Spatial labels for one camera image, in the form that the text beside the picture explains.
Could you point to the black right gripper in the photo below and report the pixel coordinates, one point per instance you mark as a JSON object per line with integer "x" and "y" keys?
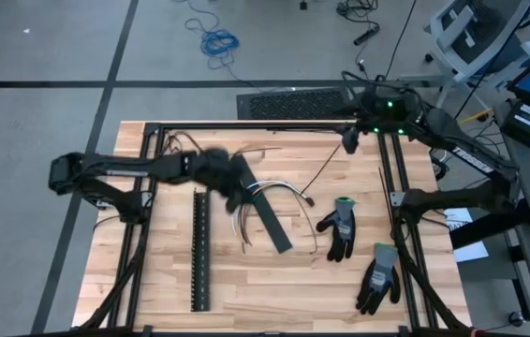
{"x": 382, "y": 127}

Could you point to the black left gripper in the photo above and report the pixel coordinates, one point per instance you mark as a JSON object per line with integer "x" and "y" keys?
{"x": 216, "y": 171}

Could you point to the black duct cover strip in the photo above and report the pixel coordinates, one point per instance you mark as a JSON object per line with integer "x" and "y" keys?
{"x": 269, "y": 220}

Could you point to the thin black zip tie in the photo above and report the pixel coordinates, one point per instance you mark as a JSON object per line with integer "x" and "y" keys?
{"x": 386, "y": 196}
{"x": 255, "y": 151}
{"x": 307, "y": 131}
{"x": 321, "y": 169}

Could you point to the dull grey zip tie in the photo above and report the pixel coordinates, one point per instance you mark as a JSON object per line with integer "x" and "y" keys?
{"x": 315, "y": 234}

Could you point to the grey black work glove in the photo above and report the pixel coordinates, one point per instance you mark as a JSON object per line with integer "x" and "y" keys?
{"x": 342, "y": 229}
{"x": 379, "y": 281}

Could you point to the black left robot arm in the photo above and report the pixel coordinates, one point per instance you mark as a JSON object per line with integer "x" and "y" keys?
{"x": 129, "y": 166}

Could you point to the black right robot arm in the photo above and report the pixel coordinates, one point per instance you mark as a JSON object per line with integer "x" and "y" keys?
{"x": 475, "y": 156}

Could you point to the black power strip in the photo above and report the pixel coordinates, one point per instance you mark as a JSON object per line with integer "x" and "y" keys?
{"x": 366, "y": 36}

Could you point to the small black floor object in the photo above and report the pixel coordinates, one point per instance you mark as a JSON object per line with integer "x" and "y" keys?
{"x": 303, "y": 4}

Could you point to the grey office chair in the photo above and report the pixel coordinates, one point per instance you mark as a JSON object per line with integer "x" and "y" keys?
{"x": 452, "y": 30}

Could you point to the black desk leg bar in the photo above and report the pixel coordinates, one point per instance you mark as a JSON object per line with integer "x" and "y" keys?
{"x": 490, "y": 224}

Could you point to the white paper sheet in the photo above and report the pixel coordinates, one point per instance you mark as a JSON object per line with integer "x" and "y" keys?
{"x": 475, "y": 252}

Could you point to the small black computer box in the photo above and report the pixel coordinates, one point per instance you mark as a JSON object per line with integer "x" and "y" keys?
{"x": 527, "y": 122}

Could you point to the black caster wheel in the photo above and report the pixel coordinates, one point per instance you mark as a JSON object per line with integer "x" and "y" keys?
{"x": 516, "y": 319}

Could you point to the black aluminium table frame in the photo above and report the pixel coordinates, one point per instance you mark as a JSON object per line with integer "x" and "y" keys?
{"x": 246, "y": 125}

